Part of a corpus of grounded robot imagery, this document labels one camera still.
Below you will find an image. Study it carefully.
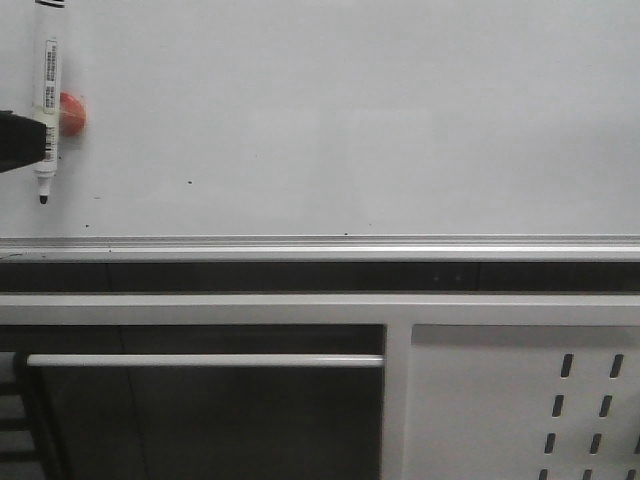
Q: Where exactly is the white metal frame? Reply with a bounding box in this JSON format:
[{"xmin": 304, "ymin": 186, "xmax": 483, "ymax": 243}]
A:
[{"xmin": 1, "ymin": 294, "xmax": 639, "ymax": 479}]

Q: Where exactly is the white whiteboard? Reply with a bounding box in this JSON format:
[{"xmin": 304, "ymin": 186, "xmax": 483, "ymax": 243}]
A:
[{"xmin": 1, "ymin": 1, "xmax": 639, "ymax": 238}]

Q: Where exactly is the white horizontal rod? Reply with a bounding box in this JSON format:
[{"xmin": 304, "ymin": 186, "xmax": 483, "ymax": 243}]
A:
[{"xmin": 27, "ymin": 354, "xmax": 385, "ymax": 368}]

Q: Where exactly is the white whiteboard marker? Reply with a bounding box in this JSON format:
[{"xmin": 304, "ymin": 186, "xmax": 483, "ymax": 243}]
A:
[{"xmin": 32, "ymin": 1, "xmax": 67, "ymax": 205}]

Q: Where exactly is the black striped rack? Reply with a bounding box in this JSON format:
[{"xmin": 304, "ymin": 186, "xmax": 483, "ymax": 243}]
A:
[{"xmin": 1, "ymin": 351, "xmax": 60, "ymax": 479}]

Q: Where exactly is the white perforated metal panel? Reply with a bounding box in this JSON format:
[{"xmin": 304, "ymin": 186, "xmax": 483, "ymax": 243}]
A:
[{"xmin": 404, "ymin": 325, "xmax": 639, "ymax": 479}]

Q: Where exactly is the aluminium whiteboard tray rail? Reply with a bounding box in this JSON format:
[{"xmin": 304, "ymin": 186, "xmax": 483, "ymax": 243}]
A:
[{"xmin": 1, "ymin": 234, "xmax": 639, "ymax": 262}]

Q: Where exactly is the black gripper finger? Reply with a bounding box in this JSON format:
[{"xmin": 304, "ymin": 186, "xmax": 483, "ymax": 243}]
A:
[{"xmin": 0, "ymin": 110, "xmax": 46, "ymax": 173}]

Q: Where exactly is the red round magnet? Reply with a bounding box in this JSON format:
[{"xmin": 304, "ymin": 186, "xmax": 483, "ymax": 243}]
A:
[{"xmin": 60, "ymin": 92, "xmax": 87, "ymax": 137}]

